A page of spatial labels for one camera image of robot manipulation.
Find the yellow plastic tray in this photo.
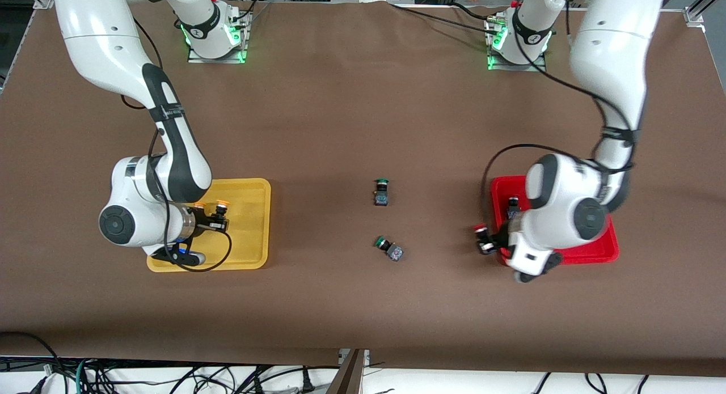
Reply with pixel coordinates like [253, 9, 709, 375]
[146, 178, 272, 273]

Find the red plastic tray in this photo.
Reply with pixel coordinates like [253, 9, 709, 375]
[491, 175, 620, 266]

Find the brown table mat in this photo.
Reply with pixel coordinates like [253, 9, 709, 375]
[0, 0, 726, 378]

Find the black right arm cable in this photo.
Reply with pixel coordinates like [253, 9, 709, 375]
[120, 17, 234, 273]

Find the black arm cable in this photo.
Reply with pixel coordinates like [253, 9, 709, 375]
[120, 17, 234, 273]
[481, 0, 637, 231]

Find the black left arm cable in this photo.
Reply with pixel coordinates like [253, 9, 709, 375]
[481, 0, 637, 231]

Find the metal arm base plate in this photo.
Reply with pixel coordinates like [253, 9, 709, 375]
[188, 10, 251, 65]
[486, 15, 548, 72]

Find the green floor cable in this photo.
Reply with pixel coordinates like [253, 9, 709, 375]
[75, 357, 94, 394]

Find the black cable on mat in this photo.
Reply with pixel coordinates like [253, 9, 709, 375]
[390, 2, 501, 33]

